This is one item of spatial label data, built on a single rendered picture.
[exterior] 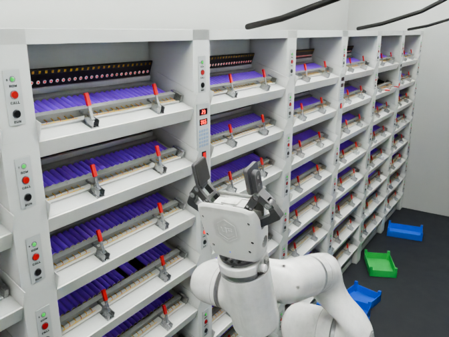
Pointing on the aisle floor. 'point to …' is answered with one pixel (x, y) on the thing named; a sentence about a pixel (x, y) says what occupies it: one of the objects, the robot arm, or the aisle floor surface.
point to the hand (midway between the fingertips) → (224, 168)
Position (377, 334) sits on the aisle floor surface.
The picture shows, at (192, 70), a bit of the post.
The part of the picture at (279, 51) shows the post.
